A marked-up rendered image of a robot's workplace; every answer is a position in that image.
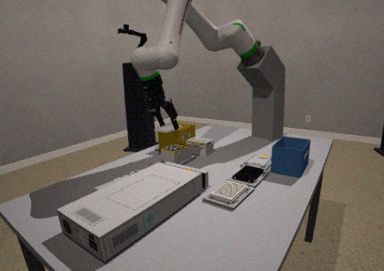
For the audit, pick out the blue open-top bin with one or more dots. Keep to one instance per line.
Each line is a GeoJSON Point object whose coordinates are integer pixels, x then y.
{"type": "Point", "coordinates": [290, 156]}

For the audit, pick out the yellow open bin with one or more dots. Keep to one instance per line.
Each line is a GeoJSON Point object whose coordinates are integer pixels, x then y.
{"type": "Point", "coordinates": [180, 136]}

